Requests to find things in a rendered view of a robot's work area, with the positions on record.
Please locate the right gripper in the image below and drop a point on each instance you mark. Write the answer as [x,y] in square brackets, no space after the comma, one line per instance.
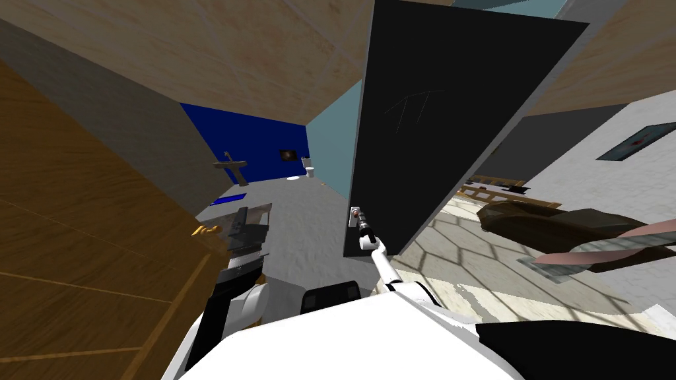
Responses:
[365,229]

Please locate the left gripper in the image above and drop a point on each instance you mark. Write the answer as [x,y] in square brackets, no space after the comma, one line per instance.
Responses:
[245,248]

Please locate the black door leaf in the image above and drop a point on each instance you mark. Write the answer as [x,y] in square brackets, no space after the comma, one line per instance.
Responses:
[443,132]

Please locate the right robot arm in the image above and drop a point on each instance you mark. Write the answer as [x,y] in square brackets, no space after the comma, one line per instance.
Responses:
[575,351]

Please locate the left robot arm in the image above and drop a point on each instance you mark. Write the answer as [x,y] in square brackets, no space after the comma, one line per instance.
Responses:
[240,306]

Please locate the blue bath mat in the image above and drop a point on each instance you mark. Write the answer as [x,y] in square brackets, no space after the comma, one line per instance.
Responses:
[228,199]

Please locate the gold door knob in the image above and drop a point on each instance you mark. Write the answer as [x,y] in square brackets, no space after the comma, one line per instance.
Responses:
[207,230]

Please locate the white toilet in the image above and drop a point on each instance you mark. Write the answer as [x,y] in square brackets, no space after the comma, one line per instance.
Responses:
[309,169]

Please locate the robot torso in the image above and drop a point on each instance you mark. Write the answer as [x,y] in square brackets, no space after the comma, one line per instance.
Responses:
[348,343]

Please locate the wooden railed furniture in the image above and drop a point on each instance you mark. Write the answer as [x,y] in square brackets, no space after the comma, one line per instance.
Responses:
[494,192]

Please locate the brown wooden door leaf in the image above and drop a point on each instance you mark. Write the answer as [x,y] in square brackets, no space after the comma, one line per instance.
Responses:
[79,253]

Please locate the dark brown sofa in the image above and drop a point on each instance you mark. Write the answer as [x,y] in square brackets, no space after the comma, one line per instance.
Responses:
[560,227]

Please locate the pink and grey table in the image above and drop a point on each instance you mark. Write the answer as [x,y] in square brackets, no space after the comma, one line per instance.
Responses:
[591,256]

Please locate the brown pedestal sink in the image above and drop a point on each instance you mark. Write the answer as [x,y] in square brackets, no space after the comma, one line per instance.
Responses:
[236,166]

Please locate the dark wall picture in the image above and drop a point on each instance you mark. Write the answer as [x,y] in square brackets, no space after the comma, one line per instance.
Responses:
[288,155]

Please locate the teal framed wall picture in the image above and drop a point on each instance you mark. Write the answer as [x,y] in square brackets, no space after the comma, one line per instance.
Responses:
[636,140]

